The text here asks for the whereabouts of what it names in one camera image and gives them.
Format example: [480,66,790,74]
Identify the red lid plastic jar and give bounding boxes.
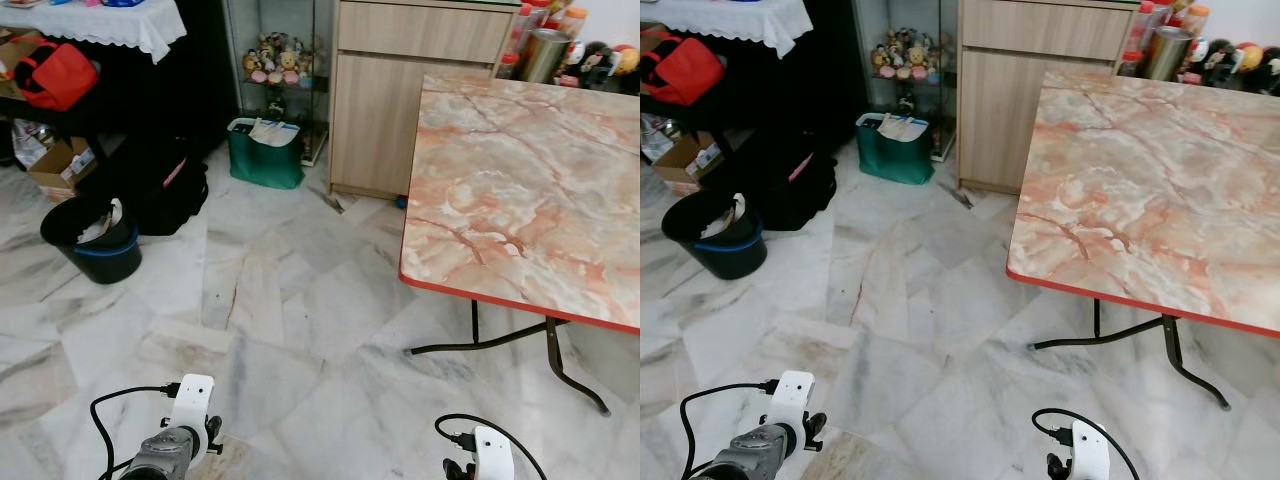
[1127,0,1171,57]
[511,0,550,56]

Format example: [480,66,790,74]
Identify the black backpack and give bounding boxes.
[84,134,211,238]
[715,128,839,233]

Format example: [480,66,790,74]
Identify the brown cardboard box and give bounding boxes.
[25,135,98,206]
[650,130,724,197]

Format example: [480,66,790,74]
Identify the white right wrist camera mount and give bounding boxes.
[472,425,517,480]
[1069,420,1114,480]

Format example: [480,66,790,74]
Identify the black white plush toy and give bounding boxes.
[1198,40,1237,87]
[578,42,617,88]

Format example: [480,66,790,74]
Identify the black metal table legs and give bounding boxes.
[1029,297,1233,412]
[408,298,611,417]

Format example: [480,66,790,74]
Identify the black bucket blue band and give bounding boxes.
[661,190,767,281]
[40,195,143,286]

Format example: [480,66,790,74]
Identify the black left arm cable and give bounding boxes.
[680,380,780,480]
[90,384,182,480]

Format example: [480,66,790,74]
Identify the white lace tablecloth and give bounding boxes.
[0,0,188,64]
[640,0,814,59]

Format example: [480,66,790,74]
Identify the light wooden cabinet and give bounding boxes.
[956,0,1142,195]
[329,0,522,199]

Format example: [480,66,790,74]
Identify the green storage bag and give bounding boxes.
[855,112,937,187]
[227,117,307,191]

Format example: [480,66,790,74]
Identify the red bag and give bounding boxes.
[12,40,101,112]
[647,35,728,108]

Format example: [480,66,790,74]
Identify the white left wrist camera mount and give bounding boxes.
[764,370,817,428]
[167,374,217,437]

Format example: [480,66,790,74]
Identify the steel canister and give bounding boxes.
[519,28,573,85]
[1142,25,1197,83]

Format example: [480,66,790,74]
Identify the white papers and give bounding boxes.
[876,113,929,142]
[248,118,299,147]

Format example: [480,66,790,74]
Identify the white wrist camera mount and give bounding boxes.
[167,374,217,437]
[764,370,817,428]
[1069,420,1114,480]
[472,425,517,480]

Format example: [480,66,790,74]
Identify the white cloth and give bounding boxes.
[712,194,749,237]
[75,198,126,244]

